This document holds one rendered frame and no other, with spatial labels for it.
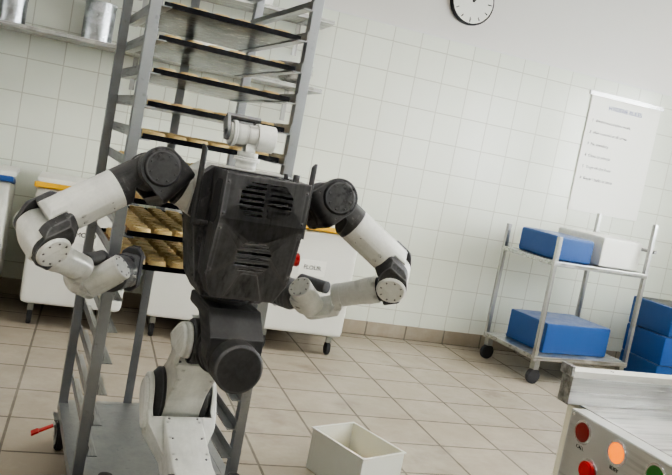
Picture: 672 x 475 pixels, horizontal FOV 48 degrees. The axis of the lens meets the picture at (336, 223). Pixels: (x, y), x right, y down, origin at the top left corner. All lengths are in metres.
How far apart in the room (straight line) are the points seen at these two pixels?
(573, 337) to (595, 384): 3.88
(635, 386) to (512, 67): 4.29
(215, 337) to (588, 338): 3.92
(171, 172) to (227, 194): 0.15
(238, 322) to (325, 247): 2.69
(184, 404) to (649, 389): 1.21
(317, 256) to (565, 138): 2.26
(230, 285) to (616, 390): 0.83
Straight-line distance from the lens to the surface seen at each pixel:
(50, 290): 4.30
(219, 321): 1.76
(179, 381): 2.06
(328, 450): 2.94
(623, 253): 5.38
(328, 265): 4.45
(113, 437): 2.68
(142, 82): 2.13
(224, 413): 2.51
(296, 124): 2.24
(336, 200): 1.83
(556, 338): 5.20
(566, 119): 5.83
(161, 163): 1.71
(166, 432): 2.10
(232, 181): 1.64
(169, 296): 4.32
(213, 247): 1.67
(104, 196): 1.72
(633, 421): 1.41
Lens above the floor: 1.18
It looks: 5 degrees down
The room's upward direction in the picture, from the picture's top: 11 degrees clockwise
